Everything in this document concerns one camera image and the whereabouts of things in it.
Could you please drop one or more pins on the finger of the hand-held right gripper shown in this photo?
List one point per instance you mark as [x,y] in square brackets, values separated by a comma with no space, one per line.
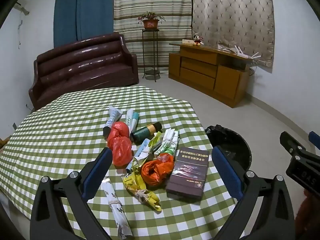
[315,140]
[291,143]

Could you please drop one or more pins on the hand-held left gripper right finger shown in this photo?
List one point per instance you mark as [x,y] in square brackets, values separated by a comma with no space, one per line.
[227,170]

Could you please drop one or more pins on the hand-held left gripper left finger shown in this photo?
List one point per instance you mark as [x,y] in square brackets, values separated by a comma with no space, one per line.
[97,170]

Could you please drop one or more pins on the black trash bin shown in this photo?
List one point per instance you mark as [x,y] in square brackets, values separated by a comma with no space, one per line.
[235,142]

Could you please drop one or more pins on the red plastic bag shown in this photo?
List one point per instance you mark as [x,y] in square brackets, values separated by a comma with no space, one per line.
[120,150]

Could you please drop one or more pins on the white paper wrapper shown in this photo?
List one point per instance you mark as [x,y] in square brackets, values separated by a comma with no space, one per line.
[112,197]

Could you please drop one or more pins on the dark brown carton box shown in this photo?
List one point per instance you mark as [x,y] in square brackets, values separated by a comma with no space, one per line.
[187,177]

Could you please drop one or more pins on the yellow green wrapper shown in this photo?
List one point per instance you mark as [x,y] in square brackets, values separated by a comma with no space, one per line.
[136,185]

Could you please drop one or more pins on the light blue tube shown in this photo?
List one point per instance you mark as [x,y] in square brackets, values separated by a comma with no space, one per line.
[142,148]

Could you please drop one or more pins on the white toothpaste tube black cap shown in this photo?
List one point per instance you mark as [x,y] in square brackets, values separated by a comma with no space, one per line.
[113,117]

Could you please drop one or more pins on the orange plastic bag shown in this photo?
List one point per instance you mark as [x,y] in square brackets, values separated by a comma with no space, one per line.
[155,171]

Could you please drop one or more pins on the dark green bottle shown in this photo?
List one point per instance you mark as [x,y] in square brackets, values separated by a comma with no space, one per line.
[142,133]

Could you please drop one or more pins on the green white packet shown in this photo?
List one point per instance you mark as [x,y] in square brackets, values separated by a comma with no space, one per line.
[172,147]

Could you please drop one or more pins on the white green toothpaste tube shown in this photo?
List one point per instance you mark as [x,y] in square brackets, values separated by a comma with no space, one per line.
[130,120]

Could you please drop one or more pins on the teal tube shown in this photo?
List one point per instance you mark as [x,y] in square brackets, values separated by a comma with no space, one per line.
[135,120]

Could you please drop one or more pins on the person's right forearm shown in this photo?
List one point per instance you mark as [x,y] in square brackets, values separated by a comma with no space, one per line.
[308,212]

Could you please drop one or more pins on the green checked tablecloth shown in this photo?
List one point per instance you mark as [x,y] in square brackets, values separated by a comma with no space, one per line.
[62,130]

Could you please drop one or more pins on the wooden cabinet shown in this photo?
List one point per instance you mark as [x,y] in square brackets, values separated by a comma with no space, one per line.
[200,77]

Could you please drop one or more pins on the wooden furniture piece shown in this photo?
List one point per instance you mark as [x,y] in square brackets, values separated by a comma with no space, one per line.
[4,142]

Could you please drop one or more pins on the white router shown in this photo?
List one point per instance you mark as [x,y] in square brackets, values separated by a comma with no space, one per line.
[243,53]

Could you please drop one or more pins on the brown leather sofa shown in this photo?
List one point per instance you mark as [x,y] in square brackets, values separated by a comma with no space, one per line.
[82,62]

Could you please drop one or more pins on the black metal plant stand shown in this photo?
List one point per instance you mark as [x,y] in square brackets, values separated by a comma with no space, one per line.
[152,73]

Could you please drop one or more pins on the clear plastic wrapper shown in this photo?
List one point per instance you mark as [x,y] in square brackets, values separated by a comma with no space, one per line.
[225,48]

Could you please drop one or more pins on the mouse plush toy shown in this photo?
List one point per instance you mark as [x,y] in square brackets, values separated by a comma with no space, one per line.
[197,40]

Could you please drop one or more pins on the small white box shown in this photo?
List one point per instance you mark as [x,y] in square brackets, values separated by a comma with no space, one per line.
[187,42]

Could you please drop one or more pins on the beige quilted curtain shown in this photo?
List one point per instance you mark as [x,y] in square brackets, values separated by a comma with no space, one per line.
[232,12]

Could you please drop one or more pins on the potted plant red pot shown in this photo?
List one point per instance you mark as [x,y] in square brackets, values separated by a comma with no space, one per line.
[150,24]

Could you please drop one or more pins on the blue curtain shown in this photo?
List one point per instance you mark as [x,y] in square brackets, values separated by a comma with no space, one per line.
[82,10]

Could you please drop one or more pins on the striped curtain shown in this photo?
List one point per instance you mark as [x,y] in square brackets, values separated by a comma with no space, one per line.
[130,5]

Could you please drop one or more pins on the white wall fixture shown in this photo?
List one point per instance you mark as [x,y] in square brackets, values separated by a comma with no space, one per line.
[23,9]

